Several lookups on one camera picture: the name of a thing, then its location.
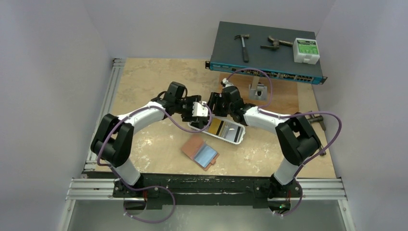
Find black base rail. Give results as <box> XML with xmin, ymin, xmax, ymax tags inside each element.
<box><xmin>114</xmin><ymin>173</ymin><xmax>302</xmax><ymax>211</ymax></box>

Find plywood board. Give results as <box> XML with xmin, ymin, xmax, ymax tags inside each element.
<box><xmin>217</xmin><ymin>73</ymin><xmax>300</xmax><ymax>115</ymax></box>

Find white plastic basket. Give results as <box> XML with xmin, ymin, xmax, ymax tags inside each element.
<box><xmin>203</xmin><ymin>116</ymin><xmax>245</xmax><ymax>145</ymax></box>

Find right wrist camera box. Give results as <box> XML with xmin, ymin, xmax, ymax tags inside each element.
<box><xmin>220</xmin><ymin>78</ymin><xmax>231</xmax><ymax>88</ymax></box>

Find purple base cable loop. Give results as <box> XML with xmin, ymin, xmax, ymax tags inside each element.
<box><xmin>123</xmin><ymin>183</ymin><xmax>179</xmax><ymax>224</ymax></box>

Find tan leather card holder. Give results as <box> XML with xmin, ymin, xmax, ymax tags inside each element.
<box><xmin>181</xmin><ymin>134</ymin><xmax>219</xmax><ymax>171</ymax></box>

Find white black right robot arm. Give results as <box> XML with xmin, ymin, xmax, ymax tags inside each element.
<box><xmin>208</xmin><ymin>86</ymin><xmax>321</xmax><ymax>196</ymax></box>

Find blue network switch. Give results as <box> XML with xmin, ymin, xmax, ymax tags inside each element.
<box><xmin>205</xmin><ymin>21</ymin><xmax>327</xmax><ymax>85</ymax></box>

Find aluminium frame rails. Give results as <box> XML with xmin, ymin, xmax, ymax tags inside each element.
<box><xmin>57</xmin><ymin>58</ymin><xmax>356</xmax><ymax>231</ymax></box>

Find gold magnetic stripe card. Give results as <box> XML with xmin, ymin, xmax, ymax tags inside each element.
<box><xmin>207</xmin><ymin>118</ymin><xmax>226</xmax><ymax>137</ymax></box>

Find small hammer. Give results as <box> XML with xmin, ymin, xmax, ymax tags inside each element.
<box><xmin>234</xmin><ymin>34</ymin><xmax>250</xmax><ymax>63</ymax></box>

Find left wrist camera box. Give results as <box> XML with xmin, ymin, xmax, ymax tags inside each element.
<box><xmin>192</xmin><ymin>101</ymin><xmax>209</xmax><ymax>117</ymax></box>

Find grey metal stand bracket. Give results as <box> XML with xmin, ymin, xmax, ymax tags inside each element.
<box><xmin>248</xmin><ymin>76</ymin><xmax>268</xmax><ymax>101</ymax></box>

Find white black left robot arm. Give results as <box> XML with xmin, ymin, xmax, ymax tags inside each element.
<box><xmin>90</xmin><ymin>82</ymin><xmax>213</xmax><ymax>197</ymax></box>

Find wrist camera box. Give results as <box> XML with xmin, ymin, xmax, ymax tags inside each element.
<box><xmin>192</xmin><ymin>101</ymin><xmax>209</xmax><ymax>117</ymax></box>
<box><xmin>220</xmin><ymin>78</ymin><xmax>231</xmax><ymax>88</ymax></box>

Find metal crank handle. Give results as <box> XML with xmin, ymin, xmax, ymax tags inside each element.
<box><xmin>306</xmin><ymin>114</ymin><xmax>327</xmax><ymax>156</ymax></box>

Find white green electrical box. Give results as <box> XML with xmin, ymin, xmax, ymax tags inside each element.
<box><xmin>293</xmin><ymin>38</ymin><xmax>320</xmax><ymax>64</ymax></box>

